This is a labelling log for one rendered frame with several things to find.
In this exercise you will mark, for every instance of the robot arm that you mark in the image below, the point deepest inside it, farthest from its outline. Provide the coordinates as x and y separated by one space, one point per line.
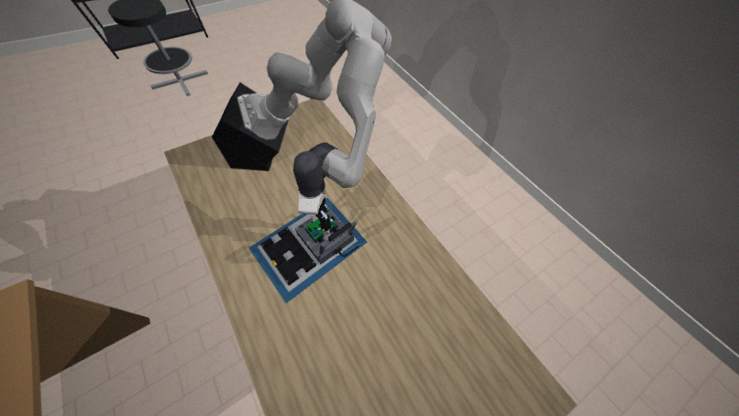
366 47

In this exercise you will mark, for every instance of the green circuit board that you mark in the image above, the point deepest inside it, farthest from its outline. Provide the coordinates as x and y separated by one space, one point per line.
315 228

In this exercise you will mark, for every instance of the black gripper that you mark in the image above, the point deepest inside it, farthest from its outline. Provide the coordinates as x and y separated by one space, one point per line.
323 218

